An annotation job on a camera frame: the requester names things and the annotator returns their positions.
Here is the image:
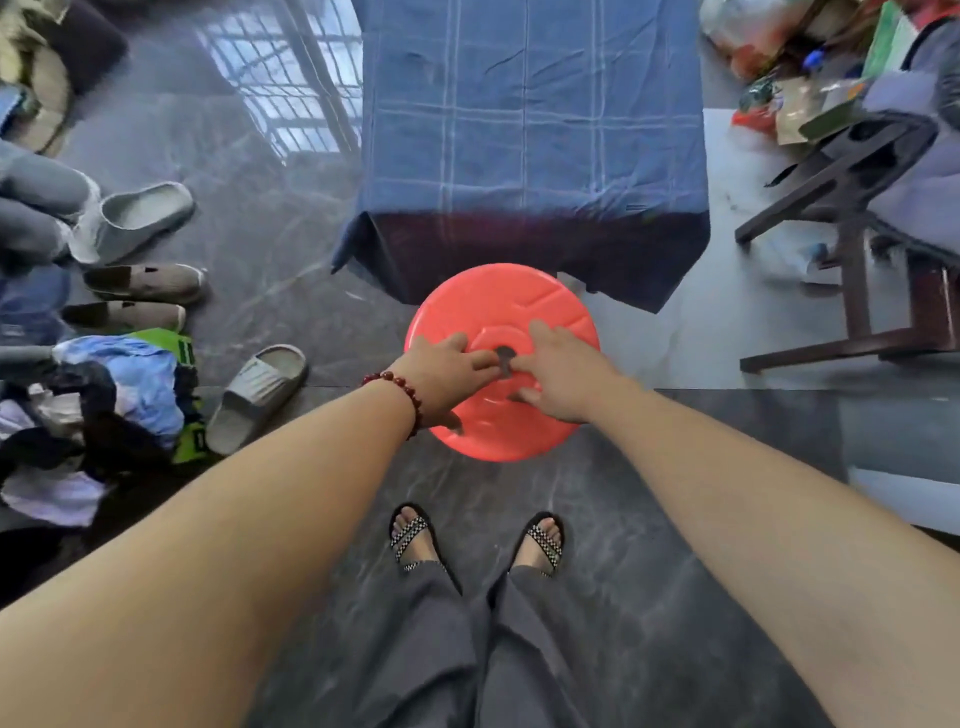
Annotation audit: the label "person's left hand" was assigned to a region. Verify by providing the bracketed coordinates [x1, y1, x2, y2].
[388, 332, 502, 436]

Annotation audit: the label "person's right hand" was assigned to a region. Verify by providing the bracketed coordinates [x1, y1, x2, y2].
[509, 320, 639, 427]

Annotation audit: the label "coral round plastic stool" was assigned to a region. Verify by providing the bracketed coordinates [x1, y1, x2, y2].
[404, 262, 601, 464]

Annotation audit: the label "blue lined cloth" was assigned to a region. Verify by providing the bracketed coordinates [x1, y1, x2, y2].
[331, 0, 712, 315]

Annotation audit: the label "person's left forearm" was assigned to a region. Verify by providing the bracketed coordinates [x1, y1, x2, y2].
[0, 378, 418, 728]

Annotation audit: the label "person's right forearm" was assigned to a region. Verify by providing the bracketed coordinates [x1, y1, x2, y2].
[592, 378, 960, 728]

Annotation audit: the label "person's grey trousers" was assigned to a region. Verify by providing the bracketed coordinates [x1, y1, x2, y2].
[352, 562, 594, 728]

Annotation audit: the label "black white woven sandal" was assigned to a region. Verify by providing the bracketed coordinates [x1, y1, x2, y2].
[509, 511, 566, 579]
[388, 503, 451, 575]

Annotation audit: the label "beige rubber slipper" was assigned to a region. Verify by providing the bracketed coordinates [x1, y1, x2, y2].
[204, 344, 309, 457]

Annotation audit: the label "green printed bag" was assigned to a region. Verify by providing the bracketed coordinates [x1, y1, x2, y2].
[131, 327, 208, 466]

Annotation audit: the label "white blue wrapper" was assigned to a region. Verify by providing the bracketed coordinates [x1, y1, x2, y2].
[779, 241, 845, 288]

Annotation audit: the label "dark wooden side chair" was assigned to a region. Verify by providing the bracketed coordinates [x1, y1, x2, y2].
[734, 112, 960, 375]

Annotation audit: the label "red plastic wrapper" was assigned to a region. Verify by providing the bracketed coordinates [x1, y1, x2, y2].
[731, 108, 781, 136]

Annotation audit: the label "pile of mixed clothes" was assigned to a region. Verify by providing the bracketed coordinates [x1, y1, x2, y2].
[0, 333, 204, 530]

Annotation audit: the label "dark drink can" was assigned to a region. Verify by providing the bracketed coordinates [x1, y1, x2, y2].
[738, 74, 781, 114]

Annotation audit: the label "grey rubber slipper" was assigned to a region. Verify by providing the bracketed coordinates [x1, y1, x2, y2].
[68, 182, 198, 268]

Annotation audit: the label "white plastic bag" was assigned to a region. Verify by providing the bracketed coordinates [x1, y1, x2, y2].
[699, 0, 815, 80]

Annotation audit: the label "black quilted bear print jacket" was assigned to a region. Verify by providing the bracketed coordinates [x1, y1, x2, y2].
[764, 14, 960, 271]

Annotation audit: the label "navy fabric bag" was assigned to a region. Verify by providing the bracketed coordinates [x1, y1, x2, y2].
[0, 266, 73, 346]

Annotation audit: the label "grey fabric slipper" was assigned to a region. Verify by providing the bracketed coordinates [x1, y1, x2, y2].
[0, 138, 103, 226]
[0, 198, 76, 270]

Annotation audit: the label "green white carton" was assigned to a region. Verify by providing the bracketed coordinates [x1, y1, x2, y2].
[798, 0, 920, 144]

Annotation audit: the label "heap of worn shoes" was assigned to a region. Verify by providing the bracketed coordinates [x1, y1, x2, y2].
[0, 0, 130, 155]

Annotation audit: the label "red bead bracelet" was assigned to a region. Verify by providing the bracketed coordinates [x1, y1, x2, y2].
[360, 370, 425, 442]

